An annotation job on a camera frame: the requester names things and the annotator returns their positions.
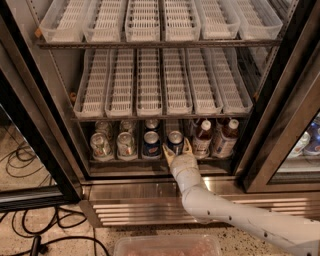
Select blue can behind right door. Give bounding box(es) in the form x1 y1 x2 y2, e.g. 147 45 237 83
303 121 320 156

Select white can behind right door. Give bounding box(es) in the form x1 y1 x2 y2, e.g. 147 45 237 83
288 132 310 158

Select black cables on floor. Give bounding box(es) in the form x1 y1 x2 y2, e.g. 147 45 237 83
0 126 111 256

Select stainless fridge base grille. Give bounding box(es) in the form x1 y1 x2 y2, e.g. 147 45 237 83
80 177 320 227

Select clear plastic container on floor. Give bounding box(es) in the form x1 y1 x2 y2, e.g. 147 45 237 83
113 234 223 256

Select silver green can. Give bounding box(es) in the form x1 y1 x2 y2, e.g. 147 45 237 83
117 132 137 161
90 132 113 162

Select middle wire shelf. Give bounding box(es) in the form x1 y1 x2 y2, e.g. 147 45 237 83
71 113 250 122

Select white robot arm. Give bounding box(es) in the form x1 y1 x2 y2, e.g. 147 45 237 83
162 138 320 256

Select silver green can front left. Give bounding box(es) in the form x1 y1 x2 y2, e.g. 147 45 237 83
90 132 113 162

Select tea bottle white cap left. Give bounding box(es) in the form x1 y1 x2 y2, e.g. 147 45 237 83
192 119 212 159

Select top wire shelf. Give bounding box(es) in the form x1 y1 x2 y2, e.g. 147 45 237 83
37 39 281 49

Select right fridge glass door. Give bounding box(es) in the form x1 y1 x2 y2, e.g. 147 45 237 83
234 0 320 193

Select open glass fridge door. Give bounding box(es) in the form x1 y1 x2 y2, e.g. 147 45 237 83
0 11 82 212

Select wire shelf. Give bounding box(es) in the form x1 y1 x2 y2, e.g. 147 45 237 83
71 113 250 122
37 39 281 49

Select tea bottle white cap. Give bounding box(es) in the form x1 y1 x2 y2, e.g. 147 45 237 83
192 119 212 159
212 118 239 158

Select blue pepsi can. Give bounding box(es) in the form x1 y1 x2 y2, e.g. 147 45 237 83
144 119 160 132
143 131 161 159
167 130 184 155

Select silver can rear left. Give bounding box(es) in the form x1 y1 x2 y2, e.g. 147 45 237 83
95 121 113 137

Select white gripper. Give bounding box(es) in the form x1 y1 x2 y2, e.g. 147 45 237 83
162 137 199 177

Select tea bottle white cap right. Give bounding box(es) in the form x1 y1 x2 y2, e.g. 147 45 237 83
212 118 239 158

